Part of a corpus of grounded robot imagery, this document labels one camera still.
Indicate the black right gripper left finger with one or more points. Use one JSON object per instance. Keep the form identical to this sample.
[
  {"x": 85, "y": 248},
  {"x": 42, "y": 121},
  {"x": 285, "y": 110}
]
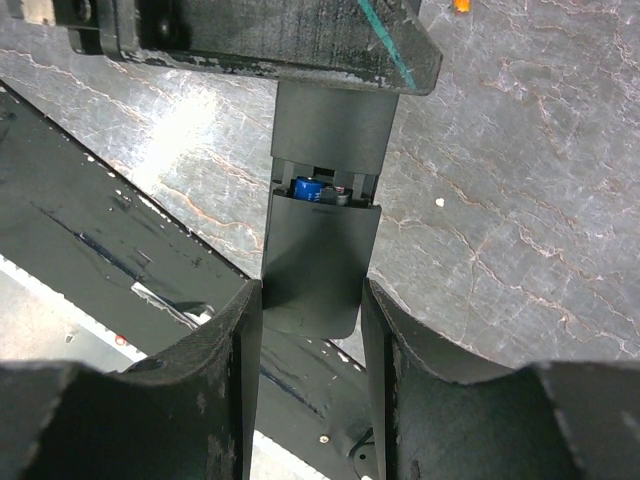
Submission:
[{"x": 187, "y": 412}]

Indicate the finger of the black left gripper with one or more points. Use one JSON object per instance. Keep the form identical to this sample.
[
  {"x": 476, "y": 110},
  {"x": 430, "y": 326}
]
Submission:
[{"x": 362, "y": 45}]

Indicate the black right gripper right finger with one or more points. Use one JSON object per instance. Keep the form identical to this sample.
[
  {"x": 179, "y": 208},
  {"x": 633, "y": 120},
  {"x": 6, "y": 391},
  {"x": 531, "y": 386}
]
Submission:
[{"x": 440, "y": 411}]

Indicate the blue battery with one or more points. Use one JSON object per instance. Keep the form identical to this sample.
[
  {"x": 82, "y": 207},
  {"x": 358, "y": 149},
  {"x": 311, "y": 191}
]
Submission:
[{"x": 307, "y": 189}]

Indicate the black battery cover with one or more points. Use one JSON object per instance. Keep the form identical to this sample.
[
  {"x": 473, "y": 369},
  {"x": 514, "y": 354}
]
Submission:
[{"x": 315, "y": 259}]

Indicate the black silver battery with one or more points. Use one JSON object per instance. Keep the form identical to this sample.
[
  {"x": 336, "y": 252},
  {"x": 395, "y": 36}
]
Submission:
[{"x": 338, "y": 196}]

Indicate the orange battery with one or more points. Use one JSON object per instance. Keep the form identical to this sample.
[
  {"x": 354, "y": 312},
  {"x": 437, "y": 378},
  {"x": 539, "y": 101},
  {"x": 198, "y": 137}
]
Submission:
[{"x": 461, "y": 6}]

